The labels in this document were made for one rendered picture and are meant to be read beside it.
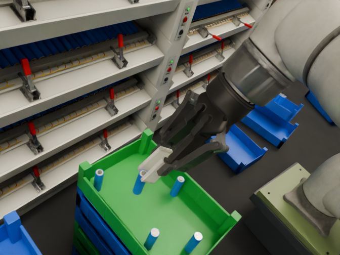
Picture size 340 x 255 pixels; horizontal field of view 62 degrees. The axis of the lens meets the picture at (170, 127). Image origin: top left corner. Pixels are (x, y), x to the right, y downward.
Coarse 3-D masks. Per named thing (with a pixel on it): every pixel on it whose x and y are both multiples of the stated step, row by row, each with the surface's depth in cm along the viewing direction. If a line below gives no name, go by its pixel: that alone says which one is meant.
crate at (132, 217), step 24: (144, 144) 71; (96, 168) 64; (120, 168) 69; (96, 192) 57; (120, 192) 65; (144, 192) 66; (168, 192) 68; (192, 192) 68; (120, 216) 61; (144, 216) 62; (168, 216) 64; (192, 216) 65; (216, 216) 65; (240, 216) 60; (144, 240) 58; (168, 240) 60; (216, 240) 63
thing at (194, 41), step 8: (240, 0) 139; (248, 0) 137; (248, 8) 137; (256, 8) 136; (248, 16) 138; (256, 16) 138; (224, 24) 122; (232, 24) 126; (240, 24) 129; (192, 32) 107; (216, 32) 116; (224, 32) 119; (232, 32) 127; (192, 40) 104; (200, 40) 107; (208, 40) 112; (216, 40) 120; (184, 48) 100; (192, 48) 106
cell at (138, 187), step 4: (140, 172) 52; (144, 172) 52; (140, 176) 52; (136, 180) 54; (140, 180) 52; (136, 184) 54; (140, 184) 53; (144, 184) 54; (136, 188) 54; (140, 188) 54; (136, 192) 55; (140, 192) 56
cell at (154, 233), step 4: (156, 228) 54; (152, 232) 53; (156, 232) 53; (148, 236) 54; (152, 236) 53; (156, 236) 53; (148, 240) 55; (152, 240) 54; (144, 244) 57; (148, 244) 55; (152, 244) 55; (148, 248) 56
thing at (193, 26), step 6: (228, 12) 125; (234, 12) 127; (240, 12) 130; (246, 12) 137; (210, 18) 114; (216, 18) 116; (222, 18) 120; (228, 18) 126; (192, 24) 106; (198, 24) 108; (204, 24) 111; (216, 24) 117; (192, 30) 106
